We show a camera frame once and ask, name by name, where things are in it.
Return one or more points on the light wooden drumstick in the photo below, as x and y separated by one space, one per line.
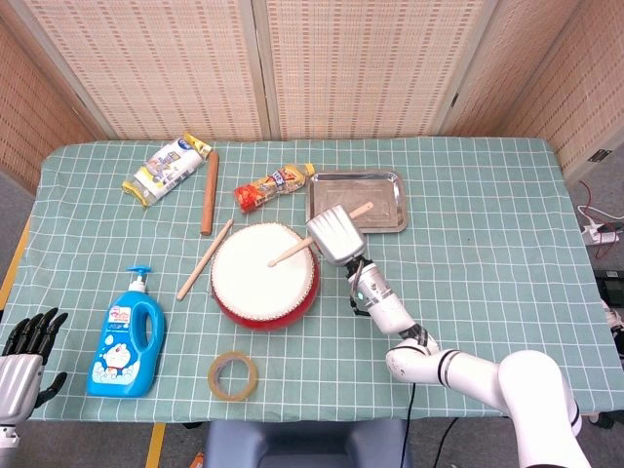
205 261
292 251

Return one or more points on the green checked tablecloth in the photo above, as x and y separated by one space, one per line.
487 219

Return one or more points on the blue pump detergent bottle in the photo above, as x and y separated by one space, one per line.
117 356

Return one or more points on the orange yellow snack pack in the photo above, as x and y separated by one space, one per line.
273 187

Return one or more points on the black box on floor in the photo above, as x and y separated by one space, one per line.
612 287

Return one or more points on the white snack pack yellow ends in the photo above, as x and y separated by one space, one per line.
168 168

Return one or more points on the clear packing tape roll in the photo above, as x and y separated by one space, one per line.
214 380

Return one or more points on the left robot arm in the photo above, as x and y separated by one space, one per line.
7 436

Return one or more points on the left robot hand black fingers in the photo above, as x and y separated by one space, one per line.
17 375

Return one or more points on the bamboo folding screen panel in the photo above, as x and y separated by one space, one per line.
161 68
492 73
590 92
29 107
361 68

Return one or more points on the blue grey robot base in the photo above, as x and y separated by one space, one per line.
307 443

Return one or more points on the red drum white skin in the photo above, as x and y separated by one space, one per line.
253 292

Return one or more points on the white power strip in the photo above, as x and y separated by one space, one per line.
597 234

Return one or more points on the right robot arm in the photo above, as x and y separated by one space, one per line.
531 390

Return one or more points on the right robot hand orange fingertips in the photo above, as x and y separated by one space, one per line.
339 239

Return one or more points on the brown wooden rolling pin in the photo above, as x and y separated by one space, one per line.
210 195

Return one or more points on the stainless steel tray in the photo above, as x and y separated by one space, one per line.
385 195

